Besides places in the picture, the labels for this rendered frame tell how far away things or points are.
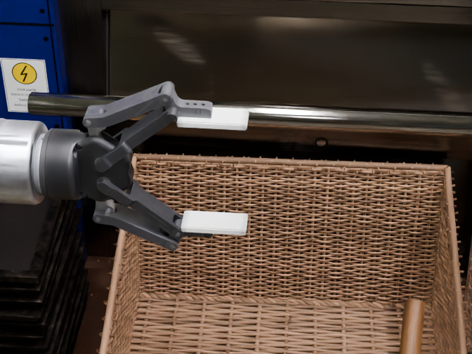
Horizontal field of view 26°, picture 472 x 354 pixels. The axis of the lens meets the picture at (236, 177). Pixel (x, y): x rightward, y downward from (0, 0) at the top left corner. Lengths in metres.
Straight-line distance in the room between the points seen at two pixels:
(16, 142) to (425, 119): 0.52
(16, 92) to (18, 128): 0.69
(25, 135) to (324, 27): 0.74
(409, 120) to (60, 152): 0.46
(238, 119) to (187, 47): 0.69
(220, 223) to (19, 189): 0.22
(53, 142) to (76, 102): 0.27
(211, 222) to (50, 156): 0.19
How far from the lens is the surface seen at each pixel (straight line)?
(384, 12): 1.64
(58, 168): 1.06
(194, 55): 1.70
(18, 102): 1.78
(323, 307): 1.86
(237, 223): 1.10
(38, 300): 1.53
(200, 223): 1.11
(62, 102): 1.34
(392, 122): 1.30
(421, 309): 1.51
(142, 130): 1.04
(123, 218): 1.12
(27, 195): 1.08
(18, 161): 1.06
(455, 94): 1.72
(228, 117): 1.02
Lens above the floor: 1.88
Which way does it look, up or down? 37 degrees down
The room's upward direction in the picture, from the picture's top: straight up
